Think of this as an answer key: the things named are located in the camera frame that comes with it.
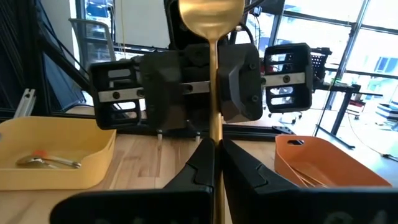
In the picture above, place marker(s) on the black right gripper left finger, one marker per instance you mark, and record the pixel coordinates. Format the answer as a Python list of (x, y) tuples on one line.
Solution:
[(186, 199)]

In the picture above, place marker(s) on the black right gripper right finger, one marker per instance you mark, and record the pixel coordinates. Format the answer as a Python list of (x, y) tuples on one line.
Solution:
[(264, 202)]

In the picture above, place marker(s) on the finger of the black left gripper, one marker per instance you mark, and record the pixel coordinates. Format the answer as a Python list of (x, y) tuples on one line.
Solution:
[(161, 93), (239, 84)]

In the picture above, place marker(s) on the gold spoon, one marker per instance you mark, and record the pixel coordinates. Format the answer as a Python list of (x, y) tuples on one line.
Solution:
[(211, 18)]

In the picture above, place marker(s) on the orange plastic bin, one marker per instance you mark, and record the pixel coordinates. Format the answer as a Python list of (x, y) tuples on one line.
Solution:
[(311, 161)]

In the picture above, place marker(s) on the grey chair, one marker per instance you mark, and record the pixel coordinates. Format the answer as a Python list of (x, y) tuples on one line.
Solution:
[(105, 34)]

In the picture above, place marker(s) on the black mesh office chair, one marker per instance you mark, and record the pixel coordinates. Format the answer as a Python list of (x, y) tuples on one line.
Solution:
[(320, 65)]

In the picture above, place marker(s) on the yellow plastic bin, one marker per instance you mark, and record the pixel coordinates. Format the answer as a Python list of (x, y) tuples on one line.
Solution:
[(62, 177)]

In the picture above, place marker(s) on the black office table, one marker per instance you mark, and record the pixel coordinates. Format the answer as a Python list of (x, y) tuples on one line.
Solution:
[(342, 109)]

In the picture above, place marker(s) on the black aluminium table frame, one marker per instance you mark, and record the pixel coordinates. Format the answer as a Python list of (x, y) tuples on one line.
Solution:
[(248, 132)]

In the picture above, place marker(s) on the silver aluminium bracket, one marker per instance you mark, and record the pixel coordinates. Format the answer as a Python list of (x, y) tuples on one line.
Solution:
[(25, 102)]

